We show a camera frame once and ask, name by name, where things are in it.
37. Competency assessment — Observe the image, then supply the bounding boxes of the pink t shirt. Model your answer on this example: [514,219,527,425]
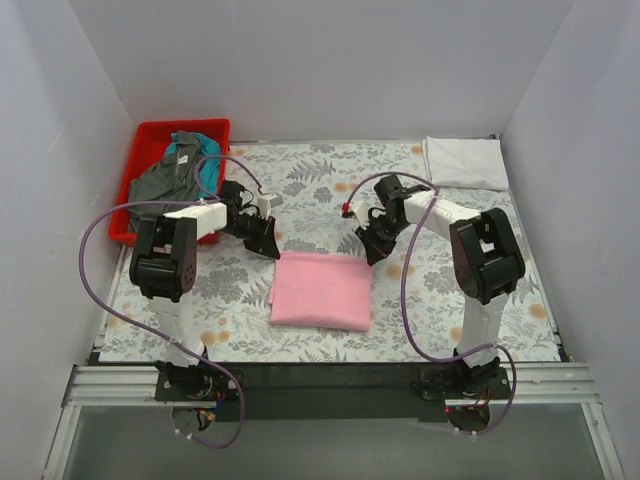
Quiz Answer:
[269,252,373,332]

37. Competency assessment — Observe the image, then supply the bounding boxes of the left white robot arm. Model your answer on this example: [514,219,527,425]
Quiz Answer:
[129,180,282,400]

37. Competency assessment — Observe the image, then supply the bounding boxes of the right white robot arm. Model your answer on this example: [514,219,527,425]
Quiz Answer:
[341,172,526,398]

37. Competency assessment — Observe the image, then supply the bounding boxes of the teal t shirt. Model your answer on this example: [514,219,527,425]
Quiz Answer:
[165,131,222,192]

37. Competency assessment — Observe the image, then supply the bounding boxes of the grey t shirt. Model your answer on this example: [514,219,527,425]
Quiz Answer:
[128,145,206,232]

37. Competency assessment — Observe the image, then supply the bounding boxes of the folded white t shirt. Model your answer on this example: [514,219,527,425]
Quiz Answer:
[423,137,509,191]

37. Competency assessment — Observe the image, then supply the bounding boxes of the red plastic bin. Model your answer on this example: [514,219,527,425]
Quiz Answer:
[108,118,231,247]

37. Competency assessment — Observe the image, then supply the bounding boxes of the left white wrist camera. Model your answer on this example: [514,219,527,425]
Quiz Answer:
[256,194,283,218]

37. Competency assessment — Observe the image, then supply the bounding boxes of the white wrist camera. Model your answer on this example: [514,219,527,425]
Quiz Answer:
[256,194,283,218]
[341,201,369,225]

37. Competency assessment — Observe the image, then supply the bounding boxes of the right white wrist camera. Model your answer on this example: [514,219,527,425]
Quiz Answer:
[341,201,369,225]

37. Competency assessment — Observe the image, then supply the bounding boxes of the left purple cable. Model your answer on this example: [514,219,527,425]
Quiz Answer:
[78,155,266,450]

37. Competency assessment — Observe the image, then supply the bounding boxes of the purple cable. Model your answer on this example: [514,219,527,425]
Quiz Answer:
[78,155,266,450]
[341,172,517,437]

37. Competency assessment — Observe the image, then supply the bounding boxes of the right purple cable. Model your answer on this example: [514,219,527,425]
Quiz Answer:
[341,172,517,437]

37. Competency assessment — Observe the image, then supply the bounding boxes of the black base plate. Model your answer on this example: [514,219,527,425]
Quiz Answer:
[154,361,512,427]

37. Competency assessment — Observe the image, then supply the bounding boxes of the aluminium rail frame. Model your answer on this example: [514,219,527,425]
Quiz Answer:
[43,362,624,479]

